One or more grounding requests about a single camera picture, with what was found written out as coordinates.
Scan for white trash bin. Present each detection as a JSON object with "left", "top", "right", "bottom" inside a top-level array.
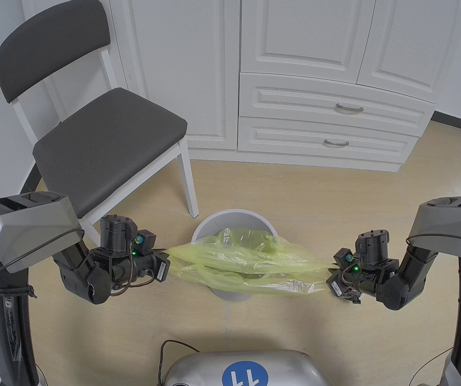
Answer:
[{"left": 191, "top": 209, "right": 279, "bottom": 301}]

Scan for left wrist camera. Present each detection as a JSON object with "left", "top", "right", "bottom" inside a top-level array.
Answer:
[{"left": 135, "top": 229, "right": 157, "bottom": 255}]

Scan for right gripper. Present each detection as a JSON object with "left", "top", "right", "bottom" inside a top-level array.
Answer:
[{"left": 326, "top": 265, "right": 376, "bottom": 298}]

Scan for black cable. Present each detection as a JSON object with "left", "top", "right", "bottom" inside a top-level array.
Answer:
[{"left": 157, "top": 339, "right": 201, "bottom": 385}]

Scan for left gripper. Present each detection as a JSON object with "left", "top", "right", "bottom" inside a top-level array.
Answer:
[{"left": 112, "top": 252, "right": 172, "bottom": 286}]

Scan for yellow plastic bag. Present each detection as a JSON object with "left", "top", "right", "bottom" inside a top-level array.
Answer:
[{"left": 169, "top": 227, "right": 334, "bottom": 298}]

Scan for white wardrobe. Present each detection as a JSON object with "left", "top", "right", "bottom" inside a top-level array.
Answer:
[{"left": 18, "top": 0, "right": 461, "bottom": 174}]

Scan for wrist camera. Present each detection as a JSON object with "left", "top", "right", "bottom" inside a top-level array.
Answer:
[
  {"left": 135, "top": 229, "right": 157, "bottom": 255},
  {"left": 332, "top": 248, "right": 354, "bottom": 272}
]

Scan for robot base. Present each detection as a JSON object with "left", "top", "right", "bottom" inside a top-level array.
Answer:
[{"left": 165, "top": 349, "right": 330, "bottom": 386}]

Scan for white chair dark grey cushions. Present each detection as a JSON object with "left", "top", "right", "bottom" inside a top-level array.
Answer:
[{"left": 0, "top": 0, "right": 199, "bottom": 245}]

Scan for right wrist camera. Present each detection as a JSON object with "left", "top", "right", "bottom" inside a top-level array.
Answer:
[{"left": 332, "top": 248, "right": 354, "bottom": 272}]

